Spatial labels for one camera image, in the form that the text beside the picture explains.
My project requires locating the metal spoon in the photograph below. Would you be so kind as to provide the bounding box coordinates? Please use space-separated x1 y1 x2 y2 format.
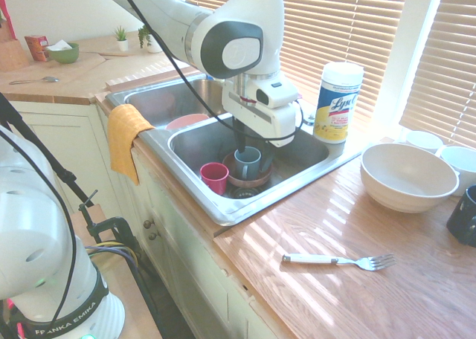
9 76 60 85

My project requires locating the grey mug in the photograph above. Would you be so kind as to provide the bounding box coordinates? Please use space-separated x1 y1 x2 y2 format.
233 146 263 180

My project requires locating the black table clamp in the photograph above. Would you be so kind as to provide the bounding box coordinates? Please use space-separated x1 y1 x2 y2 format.
77 190 138 251

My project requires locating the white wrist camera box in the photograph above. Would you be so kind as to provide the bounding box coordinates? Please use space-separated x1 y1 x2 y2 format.
255 79 300 109

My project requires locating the brown wooden bowl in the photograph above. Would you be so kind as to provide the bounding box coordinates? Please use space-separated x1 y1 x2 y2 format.
222 152 274 188

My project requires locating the red plastic cup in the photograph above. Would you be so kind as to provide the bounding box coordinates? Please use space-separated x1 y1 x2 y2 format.
199 162 230 196

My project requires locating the black sink drain strainer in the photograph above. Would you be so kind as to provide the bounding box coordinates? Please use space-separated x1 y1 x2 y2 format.
231 187 261 199

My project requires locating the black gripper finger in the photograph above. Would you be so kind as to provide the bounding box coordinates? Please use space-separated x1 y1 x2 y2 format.
233 116 249 155
259 140 277 173

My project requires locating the yellow dish cloth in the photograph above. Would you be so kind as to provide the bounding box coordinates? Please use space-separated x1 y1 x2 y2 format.
106 103 155 187

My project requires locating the white handled metal fork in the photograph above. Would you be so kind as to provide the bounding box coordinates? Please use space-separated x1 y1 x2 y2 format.
281 253 397 272

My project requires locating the small potted plant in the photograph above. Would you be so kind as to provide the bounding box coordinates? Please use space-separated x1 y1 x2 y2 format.
113 25 130 52

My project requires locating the trailing potted plant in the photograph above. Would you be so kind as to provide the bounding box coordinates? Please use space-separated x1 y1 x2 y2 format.
137 25 164 54

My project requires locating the pink plastic bowl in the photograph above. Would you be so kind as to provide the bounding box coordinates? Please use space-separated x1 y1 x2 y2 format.
165 113 210 131

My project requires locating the large white bowl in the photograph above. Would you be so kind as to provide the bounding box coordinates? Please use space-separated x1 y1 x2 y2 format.
359 142 460 214

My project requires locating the wooden knife block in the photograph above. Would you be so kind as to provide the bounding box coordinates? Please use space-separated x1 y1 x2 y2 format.
0 17 30 71

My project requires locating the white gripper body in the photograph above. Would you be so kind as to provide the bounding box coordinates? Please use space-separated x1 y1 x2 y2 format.
222 79 300 149

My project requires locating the stainless steel double sink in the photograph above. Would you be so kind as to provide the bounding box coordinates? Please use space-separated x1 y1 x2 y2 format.
105 73 364 227

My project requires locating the green bowl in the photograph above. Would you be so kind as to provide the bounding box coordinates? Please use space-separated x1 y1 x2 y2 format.
47 42 80 65

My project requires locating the red cardboard box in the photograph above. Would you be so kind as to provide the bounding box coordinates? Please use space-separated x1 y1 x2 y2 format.
24 35 51 62

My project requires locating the wide wooden window blind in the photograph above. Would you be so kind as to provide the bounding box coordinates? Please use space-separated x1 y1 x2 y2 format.
184 0 410 121

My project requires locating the white mug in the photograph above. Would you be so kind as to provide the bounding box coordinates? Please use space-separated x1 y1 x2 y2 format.
438 145 476 197
403 129 444 154

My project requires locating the Lysol wipes canister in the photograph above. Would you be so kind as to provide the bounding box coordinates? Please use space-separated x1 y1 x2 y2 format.
313 61 364 145

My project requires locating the dark blue mug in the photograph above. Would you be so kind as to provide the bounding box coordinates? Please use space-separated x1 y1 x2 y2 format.
446 184 476 248

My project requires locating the black cable at base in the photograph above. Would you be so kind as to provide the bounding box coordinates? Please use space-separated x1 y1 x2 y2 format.
0 125 78 327

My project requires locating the bundle of coloured wires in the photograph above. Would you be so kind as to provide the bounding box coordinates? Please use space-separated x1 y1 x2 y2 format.
84 241 139 268

